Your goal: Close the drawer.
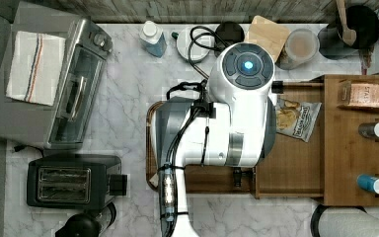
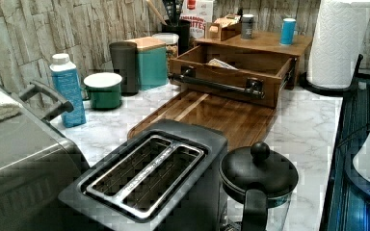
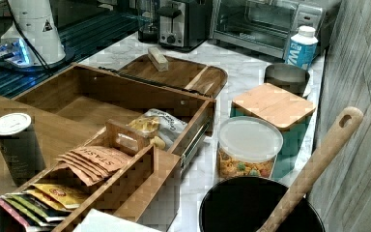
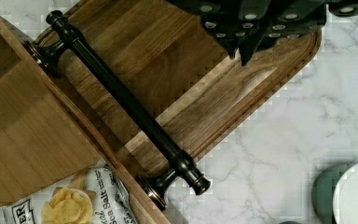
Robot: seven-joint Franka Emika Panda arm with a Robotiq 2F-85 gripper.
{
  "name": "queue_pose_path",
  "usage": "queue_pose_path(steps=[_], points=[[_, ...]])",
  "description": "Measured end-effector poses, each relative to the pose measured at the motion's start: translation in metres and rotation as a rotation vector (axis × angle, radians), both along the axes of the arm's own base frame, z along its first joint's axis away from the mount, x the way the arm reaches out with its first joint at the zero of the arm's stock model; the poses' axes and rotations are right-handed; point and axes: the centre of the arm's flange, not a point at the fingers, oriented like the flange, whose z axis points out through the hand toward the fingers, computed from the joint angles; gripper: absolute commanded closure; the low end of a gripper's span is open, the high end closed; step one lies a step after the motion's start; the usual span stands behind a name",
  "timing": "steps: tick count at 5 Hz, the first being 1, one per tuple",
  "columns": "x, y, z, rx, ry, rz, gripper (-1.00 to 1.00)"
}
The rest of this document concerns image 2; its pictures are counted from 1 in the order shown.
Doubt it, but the small wooden organizer box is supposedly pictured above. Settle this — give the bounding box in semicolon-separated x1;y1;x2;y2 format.
204;14;241;41

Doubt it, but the black dish drying rack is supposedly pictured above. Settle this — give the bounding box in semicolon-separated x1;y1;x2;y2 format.
320;69;370;231

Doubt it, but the black lidded french press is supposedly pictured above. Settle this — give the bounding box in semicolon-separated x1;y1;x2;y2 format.
219;141;299;231

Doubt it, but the blue white-capped bottle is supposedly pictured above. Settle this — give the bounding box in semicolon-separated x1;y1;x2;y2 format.
49;53;86;128

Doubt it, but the red white cereal box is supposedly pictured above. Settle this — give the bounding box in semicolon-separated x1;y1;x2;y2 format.
180;0;214;39

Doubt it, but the wooden cutting board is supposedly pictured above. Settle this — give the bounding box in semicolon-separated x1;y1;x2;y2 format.
127;90;276;150

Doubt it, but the stainless toaster oven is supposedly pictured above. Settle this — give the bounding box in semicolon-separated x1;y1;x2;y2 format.
0;81;89;231

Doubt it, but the black two-slot toaster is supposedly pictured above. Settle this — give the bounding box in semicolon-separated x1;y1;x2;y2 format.
59;119;227;231

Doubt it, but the wooden spoon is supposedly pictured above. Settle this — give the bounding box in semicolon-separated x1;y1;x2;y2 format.
145;0;168;26

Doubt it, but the dark grey tumbler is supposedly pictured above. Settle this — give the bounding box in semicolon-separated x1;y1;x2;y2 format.
109;41;139;96

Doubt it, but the black paper towel holder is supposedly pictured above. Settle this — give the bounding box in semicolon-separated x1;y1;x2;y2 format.
299;54;363;97

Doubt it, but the wooden drawer cabinet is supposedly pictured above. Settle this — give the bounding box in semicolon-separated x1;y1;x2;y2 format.
195;31;313;90

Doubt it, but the green enamel mug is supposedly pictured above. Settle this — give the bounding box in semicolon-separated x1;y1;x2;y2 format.
84;72;122;110

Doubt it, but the black slotted spatula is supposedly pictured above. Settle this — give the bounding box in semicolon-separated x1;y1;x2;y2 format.
162;0;184;25

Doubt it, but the paper packet in drawer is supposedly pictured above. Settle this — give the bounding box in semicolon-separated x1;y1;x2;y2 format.
207;59;236;70

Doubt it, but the glass jar white lid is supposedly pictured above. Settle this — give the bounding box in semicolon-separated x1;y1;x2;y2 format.
153;33;179;59

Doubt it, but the blue spice shaker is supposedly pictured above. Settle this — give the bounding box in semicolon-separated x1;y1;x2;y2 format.
279;18;296;45

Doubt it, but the white paper towel roll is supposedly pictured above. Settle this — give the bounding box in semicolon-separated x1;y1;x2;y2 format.
307;0;370;89

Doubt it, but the black utensil holder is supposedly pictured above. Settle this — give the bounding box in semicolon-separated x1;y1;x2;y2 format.
162;19;191;55

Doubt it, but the grey spice shaker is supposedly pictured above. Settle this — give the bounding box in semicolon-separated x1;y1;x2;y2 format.
241;14;254;39

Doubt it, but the teal canister wooden lid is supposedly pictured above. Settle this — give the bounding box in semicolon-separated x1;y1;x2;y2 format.
130;37;168;90

